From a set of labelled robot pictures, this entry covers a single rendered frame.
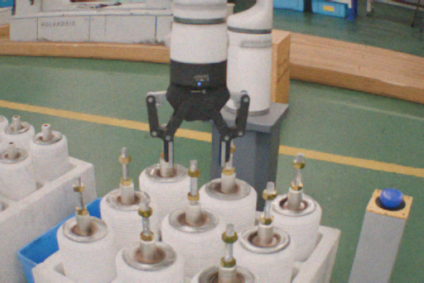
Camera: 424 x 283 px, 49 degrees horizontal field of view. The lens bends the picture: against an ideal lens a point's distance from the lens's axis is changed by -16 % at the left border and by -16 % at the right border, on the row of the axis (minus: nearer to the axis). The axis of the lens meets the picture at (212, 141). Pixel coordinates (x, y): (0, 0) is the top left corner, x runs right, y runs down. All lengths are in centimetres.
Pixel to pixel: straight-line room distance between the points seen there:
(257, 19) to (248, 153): 27
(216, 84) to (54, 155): 51
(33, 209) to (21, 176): 7
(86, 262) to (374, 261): 43
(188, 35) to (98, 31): 235
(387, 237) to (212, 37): 37
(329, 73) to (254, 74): 145
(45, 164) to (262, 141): 46
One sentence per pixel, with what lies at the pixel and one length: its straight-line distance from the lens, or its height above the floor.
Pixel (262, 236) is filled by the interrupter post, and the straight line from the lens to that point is 74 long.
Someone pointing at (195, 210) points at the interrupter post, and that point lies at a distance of 78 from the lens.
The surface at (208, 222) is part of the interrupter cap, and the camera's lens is 79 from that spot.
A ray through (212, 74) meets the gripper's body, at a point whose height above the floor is 48.
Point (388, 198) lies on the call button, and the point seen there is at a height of 33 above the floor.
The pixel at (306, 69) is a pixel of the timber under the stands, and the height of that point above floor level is 6.
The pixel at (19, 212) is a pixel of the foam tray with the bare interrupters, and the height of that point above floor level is 17.
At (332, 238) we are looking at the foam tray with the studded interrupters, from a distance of 91.
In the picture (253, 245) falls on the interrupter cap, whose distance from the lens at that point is 74.
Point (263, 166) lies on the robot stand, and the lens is 110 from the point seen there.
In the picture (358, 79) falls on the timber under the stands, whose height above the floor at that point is 6.
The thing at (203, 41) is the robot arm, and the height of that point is 52.
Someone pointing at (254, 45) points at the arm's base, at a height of 45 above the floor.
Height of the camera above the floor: 66
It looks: 22 degrees down
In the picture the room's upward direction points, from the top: 1 degrees clockwise
